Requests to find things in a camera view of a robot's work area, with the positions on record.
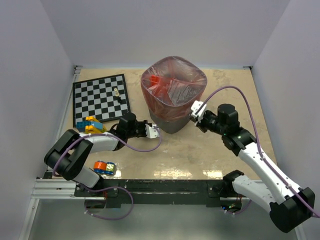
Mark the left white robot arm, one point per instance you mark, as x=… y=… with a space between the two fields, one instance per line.
x=68 y=155

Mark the beige chess piece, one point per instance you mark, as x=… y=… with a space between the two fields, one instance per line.
x=116 y=92

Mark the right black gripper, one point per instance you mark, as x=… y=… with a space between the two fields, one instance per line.
x=200 y=124

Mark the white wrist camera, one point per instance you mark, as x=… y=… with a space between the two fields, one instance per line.
x=198 y=109
x=152 y=131

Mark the yellow blue toy blocks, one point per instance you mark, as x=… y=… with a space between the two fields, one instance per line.
x=90 y=126

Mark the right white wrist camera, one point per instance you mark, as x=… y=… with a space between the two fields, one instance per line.
x=198 y=109

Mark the grey mesh trash bin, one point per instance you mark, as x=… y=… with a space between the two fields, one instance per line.
x=172 y=122

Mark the black white chessboard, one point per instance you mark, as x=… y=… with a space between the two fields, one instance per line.
x=96 y=97

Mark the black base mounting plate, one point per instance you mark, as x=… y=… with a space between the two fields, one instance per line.
x=113 y=193

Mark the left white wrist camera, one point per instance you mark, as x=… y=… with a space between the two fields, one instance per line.
x=152 y=131

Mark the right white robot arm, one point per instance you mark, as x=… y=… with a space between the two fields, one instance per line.
x=286 y=202

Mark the orange tape roll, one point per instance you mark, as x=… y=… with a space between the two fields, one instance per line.
x=100 y=167

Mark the red plastic trash bag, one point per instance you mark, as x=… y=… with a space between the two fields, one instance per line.
x=172 y=85

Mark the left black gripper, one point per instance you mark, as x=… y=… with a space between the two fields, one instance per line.
x=143 y=124

